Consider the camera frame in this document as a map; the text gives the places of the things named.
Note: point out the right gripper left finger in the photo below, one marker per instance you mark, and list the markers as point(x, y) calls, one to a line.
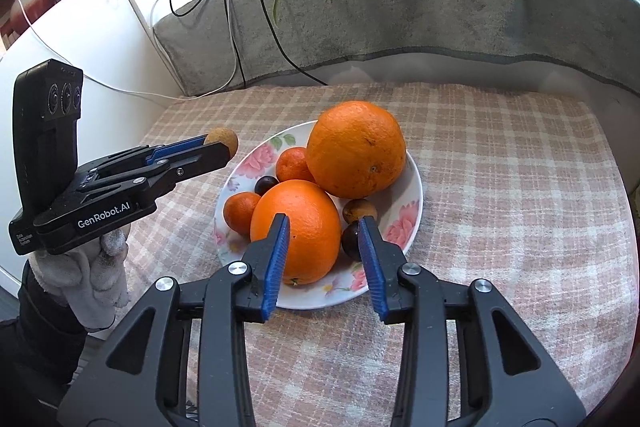
point(178, 356)

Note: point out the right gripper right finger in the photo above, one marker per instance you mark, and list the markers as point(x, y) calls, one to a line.
point(468, 359)

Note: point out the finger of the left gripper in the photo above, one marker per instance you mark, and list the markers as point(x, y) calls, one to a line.
point(186, 165)
point(164, 151)

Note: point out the brown longan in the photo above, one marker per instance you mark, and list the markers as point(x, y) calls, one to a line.
point(224, 136)
point(357, 209)

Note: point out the tangerine with stem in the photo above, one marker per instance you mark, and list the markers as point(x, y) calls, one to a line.
point(239, 210)

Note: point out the dark cherry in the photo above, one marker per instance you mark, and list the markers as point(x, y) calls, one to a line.
point(349, 241)
point(265, 184)

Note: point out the medium tangerine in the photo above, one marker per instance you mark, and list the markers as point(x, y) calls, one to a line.
point(292, 165)

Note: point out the smooth large orange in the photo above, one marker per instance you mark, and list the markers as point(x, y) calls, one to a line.
point(315, 229)

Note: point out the round large orange with stem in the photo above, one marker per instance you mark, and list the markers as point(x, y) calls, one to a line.
point(356, 149)

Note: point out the floral white plate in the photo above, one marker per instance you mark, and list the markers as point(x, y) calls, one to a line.
point(399, 214)

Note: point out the black sleeved left forearm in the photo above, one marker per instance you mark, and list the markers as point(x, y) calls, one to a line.
point(40, 351)

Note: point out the white gloved left hand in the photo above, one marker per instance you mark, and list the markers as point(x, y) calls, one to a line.
point(90, 278)

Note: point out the white cabinet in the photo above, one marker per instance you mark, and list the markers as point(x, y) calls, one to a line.
point(126, 88)

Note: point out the grey blanket on sill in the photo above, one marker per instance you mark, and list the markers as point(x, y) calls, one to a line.
point(597, 37)

